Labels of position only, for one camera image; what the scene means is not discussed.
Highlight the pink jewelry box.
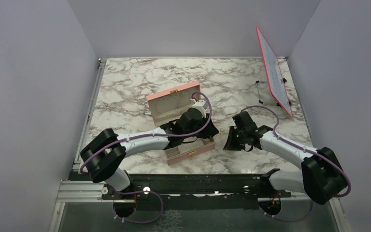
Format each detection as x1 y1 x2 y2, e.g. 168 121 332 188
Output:
146 81 219 165

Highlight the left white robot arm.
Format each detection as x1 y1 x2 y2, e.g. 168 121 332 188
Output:
80 108 219 199

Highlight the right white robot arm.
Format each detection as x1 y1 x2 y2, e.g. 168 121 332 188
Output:
223 111 350 204

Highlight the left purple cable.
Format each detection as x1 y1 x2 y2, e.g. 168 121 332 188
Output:
79 92 213 224

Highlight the purple cable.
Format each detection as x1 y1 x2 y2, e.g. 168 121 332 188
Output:
79 92 213 224
240 105 352 223

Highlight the black metal base rail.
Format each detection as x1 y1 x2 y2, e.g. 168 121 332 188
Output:
69 172 291 216

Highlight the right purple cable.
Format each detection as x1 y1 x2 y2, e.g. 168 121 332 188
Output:
240 105 352 223

